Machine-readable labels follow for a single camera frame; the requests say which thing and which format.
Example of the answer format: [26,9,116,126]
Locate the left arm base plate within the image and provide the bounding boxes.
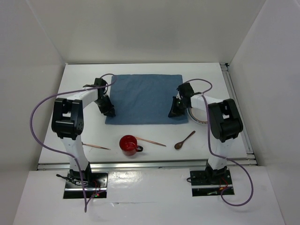
[63,172,108,199]

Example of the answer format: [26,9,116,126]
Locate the copper fork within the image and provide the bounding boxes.
[82,142,111,150]

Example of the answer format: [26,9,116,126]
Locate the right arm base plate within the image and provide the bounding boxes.
[186,170,235,197]

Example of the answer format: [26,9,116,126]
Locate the white plate with green rim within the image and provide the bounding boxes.
[187,108,208,125]

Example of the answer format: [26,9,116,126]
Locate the blue cloth placemat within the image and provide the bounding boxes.
[105,74,188,125]

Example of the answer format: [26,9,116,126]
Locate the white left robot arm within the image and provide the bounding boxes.
[51,78,115,187]

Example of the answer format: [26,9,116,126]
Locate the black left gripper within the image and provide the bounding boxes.
[93,95,114,117]

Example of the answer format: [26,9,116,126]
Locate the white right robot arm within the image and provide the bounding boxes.
[168,82,243,184]

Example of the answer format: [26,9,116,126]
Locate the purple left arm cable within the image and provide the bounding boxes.
[30,74,118,213]

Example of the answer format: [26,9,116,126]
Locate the copper knife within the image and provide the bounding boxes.
[134,136,166,147]

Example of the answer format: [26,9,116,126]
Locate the aluminium table edge rail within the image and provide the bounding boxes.
[37,158,257,171]

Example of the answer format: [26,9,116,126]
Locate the red mug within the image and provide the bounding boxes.
[119,135,143,157]

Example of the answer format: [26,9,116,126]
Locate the aluminium right side rail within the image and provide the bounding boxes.
[220,62,256,165]

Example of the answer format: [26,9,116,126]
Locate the copper spoon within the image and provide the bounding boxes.
[174,131,195,150]

